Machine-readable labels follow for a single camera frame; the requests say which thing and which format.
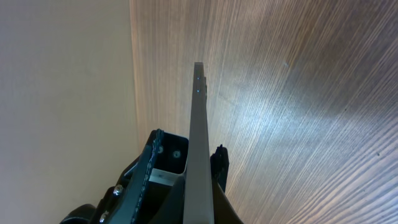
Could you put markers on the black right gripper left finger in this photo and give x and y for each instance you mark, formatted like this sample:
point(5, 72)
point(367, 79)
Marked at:
point(144, 185)

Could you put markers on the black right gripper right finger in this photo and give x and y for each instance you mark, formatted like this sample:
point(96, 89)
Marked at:
point(224, 213)

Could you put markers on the teal screen Galaxy smartphone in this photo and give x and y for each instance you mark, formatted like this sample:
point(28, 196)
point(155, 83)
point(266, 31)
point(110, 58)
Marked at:
point(198, 201)

